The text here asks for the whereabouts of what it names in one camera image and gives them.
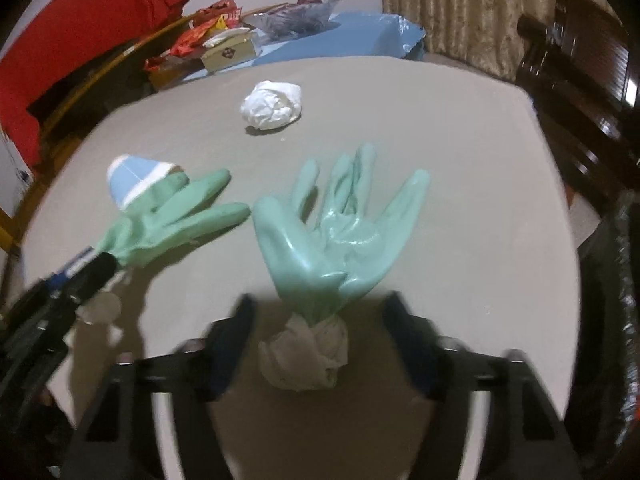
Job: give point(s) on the dark wooden armchair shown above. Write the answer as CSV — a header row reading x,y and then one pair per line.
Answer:
x,y
585,85

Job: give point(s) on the green rubber glove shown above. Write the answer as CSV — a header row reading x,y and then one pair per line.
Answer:
x,y
165,220
325,250

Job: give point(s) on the blue and white cloth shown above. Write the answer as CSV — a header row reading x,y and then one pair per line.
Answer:
x,y
130,177

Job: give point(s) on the yellow wooden table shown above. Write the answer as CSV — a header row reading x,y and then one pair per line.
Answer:
x,y
100,67

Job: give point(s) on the grey tissue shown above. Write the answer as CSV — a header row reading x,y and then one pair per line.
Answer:
x,y
305,355

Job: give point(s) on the red snack packets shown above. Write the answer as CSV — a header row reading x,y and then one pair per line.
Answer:
x,y
200,32

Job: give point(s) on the blue tablecloth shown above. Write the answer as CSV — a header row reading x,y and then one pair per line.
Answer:
x,y
360,35

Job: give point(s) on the red cloth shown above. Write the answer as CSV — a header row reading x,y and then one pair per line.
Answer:
x,y
75,35

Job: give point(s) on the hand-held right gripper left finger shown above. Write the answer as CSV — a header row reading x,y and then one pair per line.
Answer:
x,y
232,355

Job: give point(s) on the white crumpled tissue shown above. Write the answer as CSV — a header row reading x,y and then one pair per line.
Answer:
x,y
272,105

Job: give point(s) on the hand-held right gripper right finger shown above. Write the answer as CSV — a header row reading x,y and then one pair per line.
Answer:
x,y
410,350

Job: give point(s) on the black trash bin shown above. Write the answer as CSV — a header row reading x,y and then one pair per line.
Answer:
x,y
610,335

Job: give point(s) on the clear plastic scrap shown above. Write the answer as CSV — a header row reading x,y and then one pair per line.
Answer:
x,y
100,307

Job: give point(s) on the clear glass bowl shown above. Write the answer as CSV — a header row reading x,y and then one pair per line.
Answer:
x,y
295,17

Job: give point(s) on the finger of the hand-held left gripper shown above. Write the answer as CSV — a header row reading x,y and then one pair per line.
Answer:
x,y
87,277

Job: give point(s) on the beige tissue box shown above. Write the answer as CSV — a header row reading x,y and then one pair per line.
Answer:
x,y
230,52

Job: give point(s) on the beige patterned curtain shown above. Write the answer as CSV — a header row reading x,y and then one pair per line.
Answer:
x,y
460,15

